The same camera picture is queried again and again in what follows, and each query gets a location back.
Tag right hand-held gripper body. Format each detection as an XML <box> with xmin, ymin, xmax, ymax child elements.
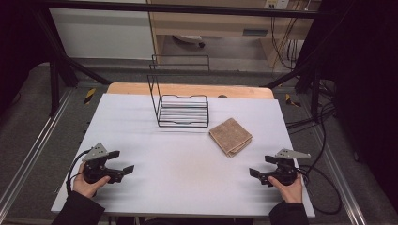
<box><xmin>258</xmin><ymin>148</ymin><xmax>312</xmax><ymax>188</ymax></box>

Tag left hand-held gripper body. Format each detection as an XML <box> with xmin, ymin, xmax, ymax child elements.
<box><xmin>82</xmin><ymin>142</ymin><xmax>125</xmax><ymax>185</ymax></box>

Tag brown towel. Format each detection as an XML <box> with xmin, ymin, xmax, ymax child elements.
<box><xmin>208</xmin><ymin>117</ymin><xmax>253</xmax><ymax>158</ymax></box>

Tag black wire rack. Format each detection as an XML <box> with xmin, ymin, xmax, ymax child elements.
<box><xmin>146</xmin><ymin>54</ymin><xmax>210</xmax><ymax>128</ymax></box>

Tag person's left hand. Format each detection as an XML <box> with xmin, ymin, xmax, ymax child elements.
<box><xmin>72</xmin><ymin>162</ymin><xmax>112</xmax><ymax>200</ymax></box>

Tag person's right hand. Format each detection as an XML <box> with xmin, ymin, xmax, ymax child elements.
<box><xmin>267</xmin><ymin>175</ymin><xmax>304</xmax><ymax>204</ymax></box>

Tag white table cover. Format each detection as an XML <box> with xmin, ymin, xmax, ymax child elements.
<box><xmin>51</xmin><ymin>93</ymin><xmax>316</xmax><ymax>218</ymax></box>

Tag yellow black floor tape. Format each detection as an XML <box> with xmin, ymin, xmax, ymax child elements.
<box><xmin>83</xmin><ymin>87</ymin><xmax>97</xmax><ymax>106</ymax></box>
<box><xmin>284</xmin><ymin>93</ymin><xmax>302</xmax><ymax>108</ymax></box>

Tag black metal stand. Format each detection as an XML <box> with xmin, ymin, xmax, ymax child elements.
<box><xmin>264</xmin><ymin>59</ymin><xmax>324</xmax><ymax>124</ymax></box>
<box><xmin>31</xmin><ymin>6</ymin><xmax>111</xmax><ymax>117</ymax></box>

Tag white cabinet panel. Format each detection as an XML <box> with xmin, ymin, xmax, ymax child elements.
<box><xmin>48</xmin><ymin>7</ymin><xmax>156</xmax><ymax>60</ymax></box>

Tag black curtain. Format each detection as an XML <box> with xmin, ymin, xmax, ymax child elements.
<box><xmin>0</xmin><ymin>0</ymin><xmax>53</xmax><ymax>116</ymax></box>
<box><xmin>297</xmin><ymin>0</ymin><xmax>398</xmax><ymax>207</ymax></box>

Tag light wooden desk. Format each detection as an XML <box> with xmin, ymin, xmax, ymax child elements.
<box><xmin>146</xmin><ymin>0</ymin><xmax>323</xmax><ymax>68</ymax></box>

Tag white power strip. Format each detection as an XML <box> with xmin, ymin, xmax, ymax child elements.
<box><xmin>264</xmin><ymin>0</ymin><xmax>290</xmax><ymax>10</ymax></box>

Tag left hand-held gripper black cable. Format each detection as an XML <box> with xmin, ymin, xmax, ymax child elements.
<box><xmin>65</xmin><ymin>149</ymin><xmax>92</xmax><ymax>197</ymax></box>

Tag hand-held gripper black cable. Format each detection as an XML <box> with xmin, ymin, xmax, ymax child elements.
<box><xmin>65</xmin><ymin>149</ymin><xmax>92</xmax><ymax>197</ymax></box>
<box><xmin>295</xmin><ymin>163</ymin><xmax>343</xmax><ymax>216</ymax></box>

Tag aluminium floor rail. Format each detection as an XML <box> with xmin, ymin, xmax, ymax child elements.
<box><xmin>0</xmin><ymin>88</ymin><xmax>74</xmax><ymax>214</ymax></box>
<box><xmin>313</xmin><ymin>125</ymin><xmax>368</xmax><ymax>225</ymax></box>

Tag right hand-held gripper black cable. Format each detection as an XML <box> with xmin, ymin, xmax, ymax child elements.
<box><xmin>295</xmin><ymin>163</ymin><xmax>343</xmax><ymax>216</ymax></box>

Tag black floor cable bundle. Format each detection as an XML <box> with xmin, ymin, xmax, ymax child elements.
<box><xmin>285</xmin><ymin>78</ymin><xmax>338</xmax><ymax>134</ymax></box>

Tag hanging desk cables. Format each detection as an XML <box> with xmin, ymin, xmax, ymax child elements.
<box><xmin>270</xmin><ymin>15</ymin><xmax>302</xmax><ymax>71</ymax></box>

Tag black metal frame bar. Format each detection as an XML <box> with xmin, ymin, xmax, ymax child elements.
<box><xmin>40</xmin><ymin>0</ymin><xmax>339</xmax><ymax>20</ymax></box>

